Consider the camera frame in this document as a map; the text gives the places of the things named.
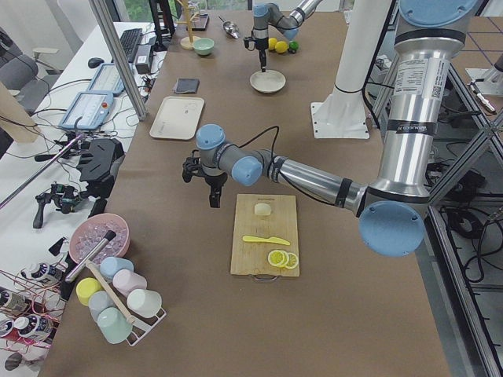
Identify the green bowl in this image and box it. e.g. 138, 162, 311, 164
193, 38, 215, 57

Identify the white wire cup rack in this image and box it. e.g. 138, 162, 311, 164
126, 308, 167, 346

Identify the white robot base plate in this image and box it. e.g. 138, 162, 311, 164
310, 100, 369, 139

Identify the teach pendant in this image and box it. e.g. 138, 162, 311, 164
87, 63, 125, 96
59, 91, 114, 130

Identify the blue cup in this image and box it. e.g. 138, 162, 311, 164
100, 257, 134, 282

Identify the black picture frame tray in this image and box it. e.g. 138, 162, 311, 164
190, 14, 209, 31

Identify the lemon slice front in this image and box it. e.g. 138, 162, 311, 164
267, 250, 289, 268

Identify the lemon slice back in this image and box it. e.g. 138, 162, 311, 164
283, 252, 299, 269

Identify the yellow plastic knife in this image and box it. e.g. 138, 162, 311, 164
242, 235, 291, 246

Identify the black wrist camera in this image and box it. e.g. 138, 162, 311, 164
182, 156, 205, 183
244, 36, 256, 51

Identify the bamboo cutting board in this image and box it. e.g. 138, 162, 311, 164
230, 194, 300, 279

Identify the yellow cup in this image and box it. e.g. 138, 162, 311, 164
76, 277, 103, 306

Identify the grey folded cloth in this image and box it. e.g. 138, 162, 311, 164
173, 78, 200, 94

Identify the grey cup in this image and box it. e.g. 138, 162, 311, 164
88, 291, 116, 322

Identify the far teach pendant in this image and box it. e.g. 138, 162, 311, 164
87, 63, 125, 96

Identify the pink bowl of ice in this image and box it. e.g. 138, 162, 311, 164
69, 213, 130, 265

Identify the yellow lemon upper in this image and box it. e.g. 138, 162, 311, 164
268, 38, 277, 51

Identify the pink cup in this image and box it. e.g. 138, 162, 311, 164
112, 269, 147, 297

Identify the black keyboard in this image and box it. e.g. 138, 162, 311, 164
119, 28, 142, 63

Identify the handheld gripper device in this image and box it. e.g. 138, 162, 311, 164
32, 183, 83, 229

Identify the metal ice tongs handle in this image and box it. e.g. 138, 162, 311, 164
64, 230, 116, 284

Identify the near teach pendant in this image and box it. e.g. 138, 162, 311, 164
59, 91, 114, 130

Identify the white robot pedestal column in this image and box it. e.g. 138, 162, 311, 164
310, 0, 398, 140

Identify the black computer mouse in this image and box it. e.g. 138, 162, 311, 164
87, 57, 105, 69

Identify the white cup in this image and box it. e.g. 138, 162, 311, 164
127, 289, 162, 318

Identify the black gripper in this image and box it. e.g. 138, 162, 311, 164
257, 42, 268, 72
204, 173, 228, 208

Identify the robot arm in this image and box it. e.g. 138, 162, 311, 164
183, 1, 476, 257
244, 0, 321, 72

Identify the cream round plate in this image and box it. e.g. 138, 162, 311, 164
250, 70, 286, 93

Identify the metal scoop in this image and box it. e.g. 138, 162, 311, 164
218, 16, 240, 39

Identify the mint cup front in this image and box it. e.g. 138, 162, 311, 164
97, 307, 133, 344

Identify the wooden cup tree stand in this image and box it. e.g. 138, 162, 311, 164
177, 0, 200, 50

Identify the lemon slice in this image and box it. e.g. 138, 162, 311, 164
283, 252, 299, 269
267, 250, 289, 268

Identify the yellow lemon lower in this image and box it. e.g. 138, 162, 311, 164
274, 41, 289, 54

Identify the yellow lemon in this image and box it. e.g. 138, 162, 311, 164
268, 38, 277, 51
274, 41, 289, 54

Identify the aluminium frame post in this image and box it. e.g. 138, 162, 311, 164
89, 0, 147, 121

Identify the pale white bun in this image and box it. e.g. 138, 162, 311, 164
254, 203, 272, 217

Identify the cream rabbit tray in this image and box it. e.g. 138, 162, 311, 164
149, 96, 204, 141

